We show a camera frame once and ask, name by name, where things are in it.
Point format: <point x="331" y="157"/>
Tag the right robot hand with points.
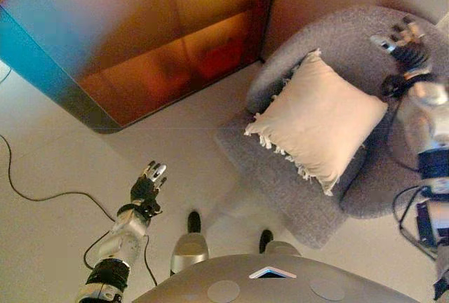
<point x="412" y="54"/>

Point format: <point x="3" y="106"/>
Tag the silver robot torso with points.
<point x="273" y="282"/>

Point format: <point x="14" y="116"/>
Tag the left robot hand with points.
<point x="142" y="189"/>

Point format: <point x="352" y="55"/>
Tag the silver right robot leg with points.
<point x="280" y="248"/>

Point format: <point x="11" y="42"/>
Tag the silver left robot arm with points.
<point x="122" y="240"/>

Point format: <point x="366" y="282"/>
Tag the grey fabric armchair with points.
<point x="343" y="33"/>

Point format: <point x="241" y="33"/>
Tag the cream fringed cushion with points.
<point x="315" y="120"/>

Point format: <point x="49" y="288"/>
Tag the brown wooden cabinet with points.
<point x="140" y="36"/>

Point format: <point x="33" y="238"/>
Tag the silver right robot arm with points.
<point x="435" y="141"/>

